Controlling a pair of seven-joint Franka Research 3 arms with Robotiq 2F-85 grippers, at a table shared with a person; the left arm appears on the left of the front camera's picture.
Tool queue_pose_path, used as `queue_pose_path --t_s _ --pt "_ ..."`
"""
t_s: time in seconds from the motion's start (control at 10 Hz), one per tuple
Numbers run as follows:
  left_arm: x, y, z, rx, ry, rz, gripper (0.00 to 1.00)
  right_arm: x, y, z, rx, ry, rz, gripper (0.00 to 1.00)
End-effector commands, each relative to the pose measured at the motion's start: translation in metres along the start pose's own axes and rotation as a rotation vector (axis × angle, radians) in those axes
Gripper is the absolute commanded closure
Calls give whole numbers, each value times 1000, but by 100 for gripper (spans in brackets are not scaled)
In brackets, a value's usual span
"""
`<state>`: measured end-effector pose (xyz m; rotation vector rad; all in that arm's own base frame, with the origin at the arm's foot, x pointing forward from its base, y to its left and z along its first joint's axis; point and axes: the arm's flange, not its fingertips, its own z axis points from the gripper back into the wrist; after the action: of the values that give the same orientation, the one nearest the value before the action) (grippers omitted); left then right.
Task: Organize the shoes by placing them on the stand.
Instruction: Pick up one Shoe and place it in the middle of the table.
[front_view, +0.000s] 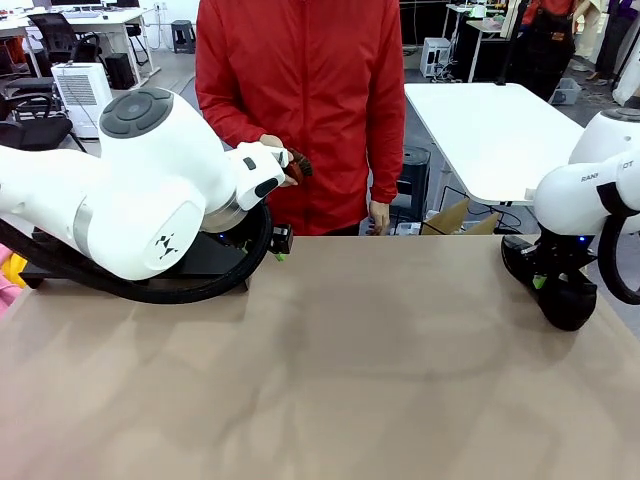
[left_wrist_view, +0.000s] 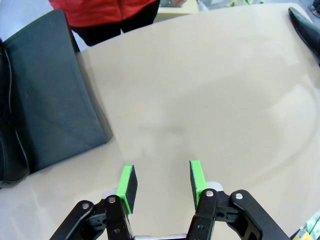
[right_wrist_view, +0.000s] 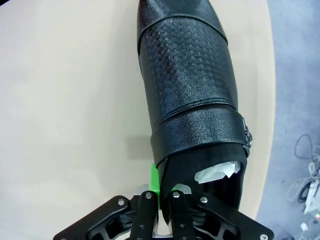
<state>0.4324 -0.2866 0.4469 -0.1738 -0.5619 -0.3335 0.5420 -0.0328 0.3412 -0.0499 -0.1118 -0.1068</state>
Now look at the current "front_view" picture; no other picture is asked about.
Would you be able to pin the yellow cloth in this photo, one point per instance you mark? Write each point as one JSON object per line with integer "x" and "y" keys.
{"x": 12, "y": 265}

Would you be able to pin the person in dark clothes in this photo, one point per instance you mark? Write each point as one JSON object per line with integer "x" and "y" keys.
{"x": 617, "y": 35}

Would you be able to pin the person in black apron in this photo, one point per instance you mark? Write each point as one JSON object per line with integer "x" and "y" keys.
{"x": 545, "y": 45}

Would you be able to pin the person's left hand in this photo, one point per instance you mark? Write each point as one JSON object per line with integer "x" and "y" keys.
{"x": 380, "y": 217}

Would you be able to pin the white office desk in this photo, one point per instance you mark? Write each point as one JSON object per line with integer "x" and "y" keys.
{"x": 100, "y": 20}

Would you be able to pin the white table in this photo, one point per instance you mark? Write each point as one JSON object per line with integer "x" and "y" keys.
{"x": 490, "y": 130}

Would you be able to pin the black workbench with white top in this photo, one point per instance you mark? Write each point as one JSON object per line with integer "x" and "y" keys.
{"x": 480, "y": 30}

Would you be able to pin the pink cloth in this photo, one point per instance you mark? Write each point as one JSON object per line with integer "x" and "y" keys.
{"x": 6, "y": 295}

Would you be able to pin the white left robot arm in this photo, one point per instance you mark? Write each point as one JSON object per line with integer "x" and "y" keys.
{"x": 125, "y": 210}

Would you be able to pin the person torso in red jacket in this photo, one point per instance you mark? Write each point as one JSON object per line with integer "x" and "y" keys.
{"x": 310, "y": 100}

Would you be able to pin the black tray, right one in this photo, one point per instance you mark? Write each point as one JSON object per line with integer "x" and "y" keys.
{"x": 220, "y": 260}

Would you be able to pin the black tray, one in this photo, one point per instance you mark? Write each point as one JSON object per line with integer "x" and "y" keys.
{"x": 220, "y": 260}
{"x": 40, "y": 272}

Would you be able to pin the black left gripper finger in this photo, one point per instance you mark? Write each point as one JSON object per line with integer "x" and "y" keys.
{"x": 282, "y": 239}
{"x": 245, "y": 245}

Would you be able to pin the black leather dress shoe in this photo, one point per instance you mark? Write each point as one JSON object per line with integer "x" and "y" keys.
{"x": 570, "y": 307}

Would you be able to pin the black tray, left one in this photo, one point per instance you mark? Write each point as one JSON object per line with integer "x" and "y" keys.
{"x": 40, "y": 272}

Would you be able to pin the black computer tower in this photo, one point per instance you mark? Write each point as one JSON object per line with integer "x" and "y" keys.
{"x": 119, "y": 72}

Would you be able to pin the grey plastic stool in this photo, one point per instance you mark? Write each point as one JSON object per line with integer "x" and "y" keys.
{"x": 182, "y": 30}

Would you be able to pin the brown wooden shoe brush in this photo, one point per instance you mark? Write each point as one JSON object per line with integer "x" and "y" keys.
{"x": 302, "y": 167}

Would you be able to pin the white computer case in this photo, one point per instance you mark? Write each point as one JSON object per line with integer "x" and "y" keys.
{"x": 432, "y": 55}

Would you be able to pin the white air purifier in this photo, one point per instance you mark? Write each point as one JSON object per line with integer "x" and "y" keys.
{"x": 80, "y": 90}

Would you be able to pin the black plastic stool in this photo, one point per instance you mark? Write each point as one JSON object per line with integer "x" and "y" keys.
{"x": 415, "y": 170}

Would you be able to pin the black stand pole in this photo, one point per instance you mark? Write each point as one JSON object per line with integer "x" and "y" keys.
{"x": 511, "y": 45}

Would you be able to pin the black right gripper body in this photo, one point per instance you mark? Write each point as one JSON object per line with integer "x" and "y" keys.
{"x": 565, "y": 252}

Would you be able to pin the person's left forearm red sleeve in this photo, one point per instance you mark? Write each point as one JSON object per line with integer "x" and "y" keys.
{"x": 390, "y": 160}

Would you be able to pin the person's right hand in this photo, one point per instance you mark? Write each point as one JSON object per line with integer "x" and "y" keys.
{"x": 270, "y": 140}

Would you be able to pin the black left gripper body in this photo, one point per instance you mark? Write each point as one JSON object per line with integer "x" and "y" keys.
{"x": 240, "y": 232}

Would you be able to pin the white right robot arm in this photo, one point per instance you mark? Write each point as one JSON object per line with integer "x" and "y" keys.
{"x": 565, "y": 195}

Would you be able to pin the grey plastic bin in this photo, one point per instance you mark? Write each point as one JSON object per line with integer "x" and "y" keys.
{"x": 565, "y": 92}

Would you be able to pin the person's right forearm red sleeve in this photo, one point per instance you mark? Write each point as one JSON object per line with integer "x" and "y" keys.
{"x": 225, "y": 125}

